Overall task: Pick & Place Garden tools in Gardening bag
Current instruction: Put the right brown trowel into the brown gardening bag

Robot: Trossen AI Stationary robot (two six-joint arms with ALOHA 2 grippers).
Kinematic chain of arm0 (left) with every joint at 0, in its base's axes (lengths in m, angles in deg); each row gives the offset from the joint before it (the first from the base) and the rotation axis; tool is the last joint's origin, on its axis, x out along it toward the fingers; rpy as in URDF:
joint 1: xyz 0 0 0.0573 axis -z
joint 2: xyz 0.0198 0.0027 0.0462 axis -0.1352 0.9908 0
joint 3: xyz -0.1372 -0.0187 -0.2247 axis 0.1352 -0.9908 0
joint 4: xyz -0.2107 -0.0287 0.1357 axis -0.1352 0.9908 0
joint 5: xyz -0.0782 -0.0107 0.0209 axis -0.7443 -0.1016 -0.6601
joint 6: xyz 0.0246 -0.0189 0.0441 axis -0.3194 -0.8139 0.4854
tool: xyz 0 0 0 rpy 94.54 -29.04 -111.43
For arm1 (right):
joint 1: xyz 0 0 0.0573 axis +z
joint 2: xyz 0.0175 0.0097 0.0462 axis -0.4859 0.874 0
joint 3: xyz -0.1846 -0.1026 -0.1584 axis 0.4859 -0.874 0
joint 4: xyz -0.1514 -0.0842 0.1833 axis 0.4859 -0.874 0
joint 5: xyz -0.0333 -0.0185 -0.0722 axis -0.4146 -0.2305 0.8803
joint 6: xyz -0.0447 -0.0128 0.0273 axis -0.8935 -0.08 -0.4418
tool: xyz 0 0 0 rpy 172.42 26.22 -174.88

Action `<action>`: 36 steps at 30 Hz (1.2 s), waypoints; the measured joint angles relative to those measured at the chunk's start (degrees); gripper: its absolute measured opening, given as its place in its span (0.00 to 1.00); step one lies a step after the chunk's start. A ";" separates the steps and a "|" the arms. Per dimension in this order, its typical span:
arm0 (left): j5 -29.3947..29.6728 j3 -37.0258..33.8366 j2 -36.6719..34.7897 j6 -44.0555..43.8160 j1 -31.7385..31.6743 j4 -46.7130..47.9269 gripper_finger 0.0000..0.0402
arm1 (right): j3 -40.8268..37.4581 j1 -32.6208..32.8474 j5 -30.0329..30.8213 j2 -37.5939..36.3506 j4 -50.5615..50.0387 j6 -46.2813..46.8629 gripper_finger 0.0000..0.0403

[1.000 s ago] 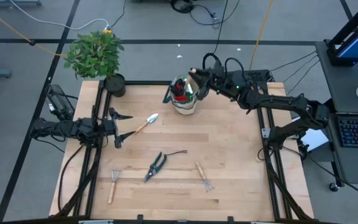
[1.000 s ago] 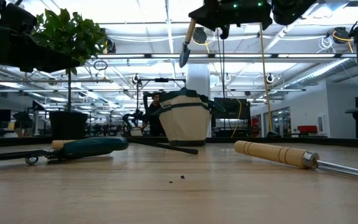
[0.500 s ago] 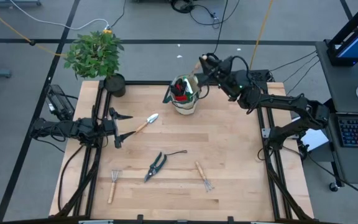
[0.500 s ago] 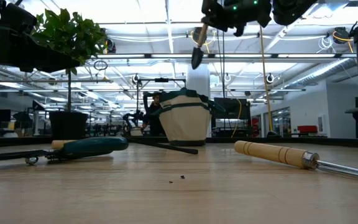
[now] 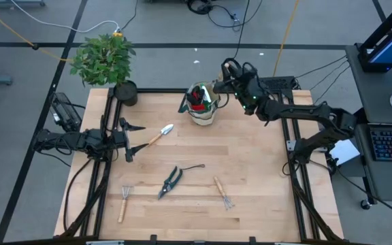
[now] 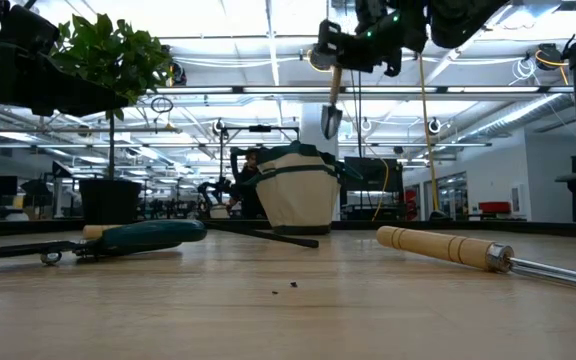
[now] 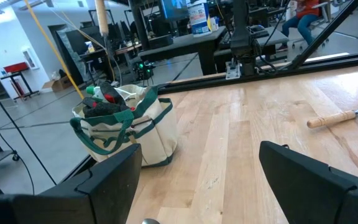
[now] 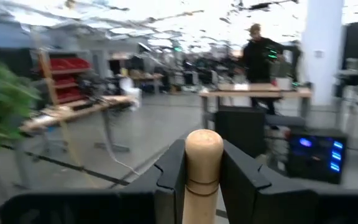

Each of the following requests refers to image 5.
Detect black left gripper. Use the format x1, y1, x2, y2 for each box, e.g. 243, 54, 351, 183
109, 117, 149, 163

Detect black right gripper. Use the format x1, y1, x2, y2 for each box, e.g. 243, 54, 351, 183
212, 67, 257, 99

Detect narrow silver trowel wooden handle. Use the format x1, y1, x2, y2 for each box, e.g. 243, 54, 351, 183
147, 123, 175, 147

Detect red black garden glove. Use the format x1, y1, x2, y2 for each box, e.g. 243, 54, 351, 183
186, 86, 207, 112

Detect green pruning shears with strap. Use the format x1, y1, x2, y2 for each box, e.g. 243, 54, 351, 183
157, 164, 206, 201

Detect three-prong rake wooden handle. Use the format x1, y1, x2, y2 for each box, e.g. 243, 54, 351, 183
117, 185, 131, 224

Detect claw cultivator wooden handle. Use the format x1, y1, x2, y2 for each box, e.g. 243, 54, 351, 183
213, 176, 235, 210

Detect beige green canvas garden bag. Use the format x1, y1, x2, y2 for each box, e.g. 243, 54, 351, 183
178, 80, 221, 127

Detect black power supply box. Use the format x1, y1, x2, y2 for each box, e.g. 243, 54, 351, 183
260, 75, 299, 93
49, 92, 83, 133

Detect green potted plant black pot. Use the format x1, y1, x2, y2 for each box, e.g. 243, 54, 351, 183
69, 33, 139, 107

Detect white paper sheet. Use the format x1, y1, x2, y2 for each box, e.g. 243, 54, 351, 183
328, 139, 361, 167

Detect grey side table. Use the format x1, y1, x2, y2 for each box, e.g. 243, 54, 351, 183
344, 44, 392, 125

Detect grey laptop backlit keyboard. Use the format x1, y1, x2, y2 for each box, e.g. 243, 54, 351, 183
358, 122, 392, 202

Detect black aluminium table frame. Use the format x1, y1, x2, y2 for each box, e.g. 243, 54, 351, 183
59, 87, 345, 243

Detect yellow cable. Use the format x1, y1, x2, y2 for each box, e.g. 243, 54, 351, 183
0, 1, 74, 63
272, 0, 301, 78

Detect coiled black cable bundle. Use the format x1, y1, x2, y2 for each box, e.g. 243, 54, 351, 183
186, 0, 263, 32

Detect white cable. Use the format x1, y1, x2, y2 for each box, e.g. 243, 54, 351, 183
10, 0, 120, 34

